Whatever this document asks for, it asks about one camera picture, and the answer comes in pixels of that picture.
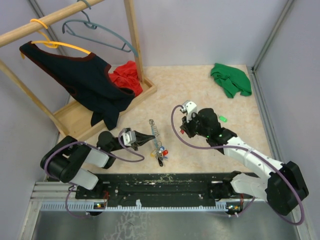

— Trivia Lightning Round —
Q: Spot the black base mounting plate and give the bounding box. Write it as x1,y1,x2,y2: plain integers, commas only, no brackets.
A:
74,170,253,208

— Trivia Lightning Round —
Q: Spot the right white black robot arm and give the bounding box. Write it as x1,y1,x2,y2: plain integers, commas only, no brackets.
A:
180,102,309,216

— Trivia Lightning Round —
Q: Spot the bunch of tagged keys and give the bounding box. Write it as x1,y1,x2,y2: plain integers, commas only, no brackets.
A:
150,146,168,167

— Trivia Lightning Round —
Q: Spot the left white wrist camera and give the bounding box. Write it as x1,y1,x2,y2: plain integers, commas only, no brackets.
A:
121,127,136,147

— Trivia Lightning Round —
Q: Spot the large keyring with blue handle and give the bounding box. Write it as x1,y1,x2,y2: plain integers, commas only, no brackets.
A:
149,119,162,150

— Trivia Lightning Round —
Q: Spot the dark navy tank top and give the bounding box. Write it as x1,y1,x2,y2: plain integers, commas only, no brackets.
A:
19,42,135,130

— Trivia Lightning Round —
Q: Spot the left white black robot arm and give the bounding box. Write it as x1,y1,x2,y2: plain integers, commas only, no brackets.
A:
40,127,156,199

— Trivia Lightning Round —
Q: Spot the green tagged key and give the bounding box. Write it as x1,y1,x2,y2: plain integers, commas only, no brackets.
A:
218,115,228,123

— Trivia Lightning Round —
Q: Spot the red crumpled cloth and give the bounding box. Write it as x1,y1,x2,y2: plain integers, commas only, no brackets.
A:
108,60,143,97

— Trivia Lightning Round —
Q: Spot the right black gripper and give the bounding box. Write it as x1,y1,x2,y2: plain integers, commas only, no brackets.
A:
181,111,210,139

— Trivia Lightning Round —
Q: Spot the green crumpled cloth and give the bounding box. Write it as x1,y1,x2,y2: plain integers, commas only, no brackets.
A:
210,63,252,99

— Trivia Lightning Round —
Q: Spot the grey-blue plastic hanger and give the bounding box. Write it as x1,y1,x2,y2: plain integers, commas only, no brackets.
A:
59,0,135,65

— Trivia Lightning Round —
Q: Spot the yellow plastic hanger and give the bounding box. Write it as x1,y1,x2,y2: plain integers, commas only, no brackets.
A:
20,18,91,59

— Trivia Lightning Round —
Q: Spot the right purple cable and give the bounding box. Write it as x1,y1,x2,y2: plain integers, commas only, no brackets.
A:
170,104,305,226

